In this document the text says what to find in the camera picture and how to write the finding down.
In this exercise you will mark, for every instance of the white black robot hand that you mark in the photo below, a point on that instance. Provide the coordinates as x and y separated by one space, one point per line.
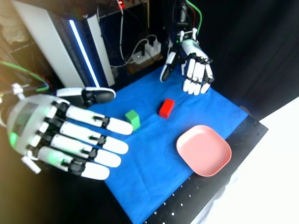
196 70
30 121

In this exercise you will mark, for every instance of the red block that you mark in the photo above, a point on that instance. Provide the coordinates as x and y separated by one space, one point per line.
166 108

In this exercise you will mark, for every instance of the green block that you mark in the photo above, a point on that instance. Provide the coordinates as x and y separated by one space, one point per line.
133 117

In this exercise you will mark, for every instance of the pink square plate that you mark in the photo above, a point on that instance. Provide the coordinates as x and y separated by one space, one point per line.
203 149

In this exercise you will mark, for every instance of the white power strip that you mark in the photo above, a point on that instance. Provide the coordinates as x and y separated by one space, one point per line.
153 47

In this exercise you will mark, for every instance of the white tower with blue light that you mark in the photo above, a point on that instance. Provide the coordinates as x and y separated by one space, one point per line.
46 46

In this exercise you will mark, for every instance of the blue cloth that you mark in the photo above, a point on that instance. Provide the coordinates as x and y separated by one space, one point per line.
158 149

